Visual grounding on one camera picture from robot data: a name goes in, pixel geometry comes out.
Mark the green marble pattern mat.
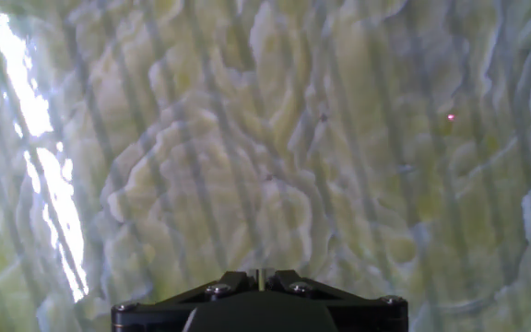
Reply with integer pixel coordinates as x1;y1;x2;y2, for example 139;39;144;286
0;0;531;332

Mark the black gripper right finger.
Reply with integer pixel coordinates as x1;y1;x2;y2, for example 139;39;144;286
260;269;409;332

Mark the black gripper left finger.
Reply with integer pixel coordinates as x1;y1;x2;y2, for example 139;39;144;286
111;269;262;332

